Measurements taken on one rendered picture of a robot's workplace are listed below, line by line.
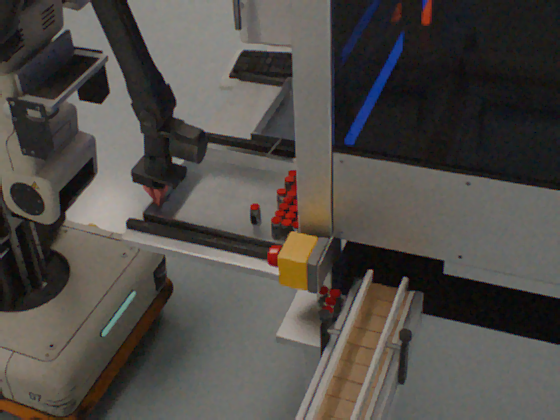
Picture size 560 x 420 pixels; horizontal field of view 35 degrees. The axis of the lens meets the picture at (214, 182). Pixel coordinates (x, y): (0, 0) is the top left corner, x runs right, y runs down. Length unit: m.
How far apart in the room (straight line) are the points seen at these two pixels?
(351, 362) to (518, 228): 0.34
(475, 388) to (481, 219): 0.41
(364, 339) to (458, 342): 0.22
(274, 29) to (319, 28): 1.24
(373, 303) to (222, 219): 0.42
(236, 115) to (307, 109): 0.75
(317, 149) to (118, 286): 1.27
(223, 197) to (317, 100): 0.54
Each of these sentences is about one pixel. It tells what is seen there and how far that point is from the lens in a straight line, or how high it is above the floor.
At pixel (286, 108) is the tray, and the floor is 0.88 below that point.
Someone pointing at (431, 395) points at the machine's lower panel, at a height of 0.66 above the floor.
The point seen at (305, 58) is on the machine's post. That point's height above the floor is 1.37.
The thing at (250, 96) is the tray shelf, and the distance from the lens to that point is 2.23.
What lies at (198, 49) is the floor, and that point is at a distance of 4.32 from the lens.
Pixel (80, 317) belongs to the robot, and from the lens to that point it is 2.55.
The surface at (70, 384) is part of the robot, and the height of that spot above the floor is 0.23.
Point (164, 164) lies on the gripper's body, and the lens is 1.78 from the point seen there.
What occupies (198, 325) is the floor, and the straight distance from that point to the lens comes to 2.85.
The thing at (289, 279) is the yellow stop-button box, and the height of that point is 0.98.
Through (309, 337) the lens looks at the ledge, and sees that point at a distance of 1.59.
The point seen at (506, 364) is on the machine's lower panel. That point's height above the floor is 0.80.
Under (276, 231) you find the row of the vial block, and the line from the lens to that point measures 1.76.
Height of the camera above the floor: 2.05
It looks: 37 degrees down
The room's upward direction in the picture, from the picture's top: 6 degrees counter-clockwise
